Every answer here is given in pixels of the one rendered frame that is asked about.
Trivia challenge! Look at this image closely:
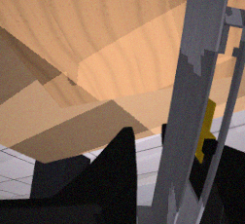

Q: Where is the light brown wooden board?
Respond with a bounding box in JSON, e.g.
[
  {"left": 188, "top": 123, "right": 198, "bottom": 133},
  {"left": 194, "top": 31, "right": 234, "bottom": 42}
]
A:
[{"left": 0, "top": 0, "right": 187, "bottom": 108}]

